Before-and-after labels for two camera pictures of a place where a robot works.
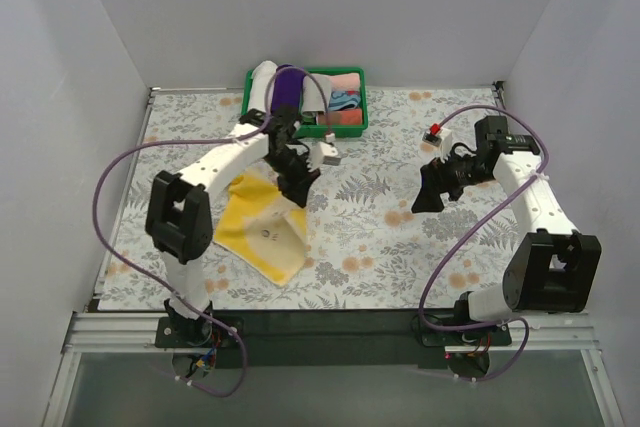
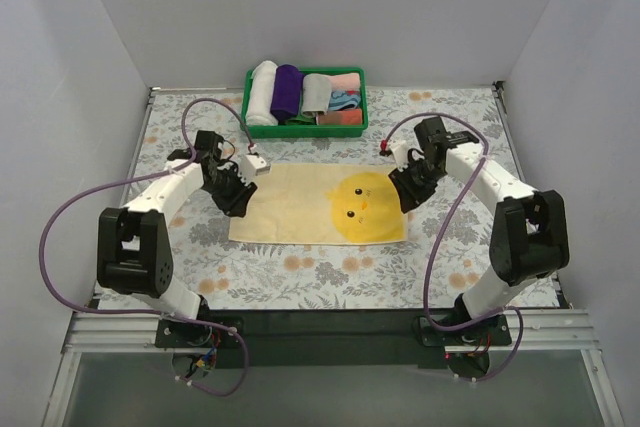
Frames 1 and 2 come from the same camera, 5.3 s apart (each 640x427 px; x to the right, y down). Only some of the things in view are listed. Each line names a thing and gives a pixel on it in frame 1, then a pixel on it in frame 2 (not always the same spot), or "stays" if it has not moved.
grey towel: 313,97 stays
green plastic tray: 310,128 stays
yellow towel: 264,227 → 342,203
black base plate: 331,340 stays
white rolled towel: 261,78 stays
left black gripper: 293,173 → 233,191
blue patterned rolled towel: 344,99 stays
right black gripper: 439,175 → 413,183
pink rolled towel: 346,81 stays
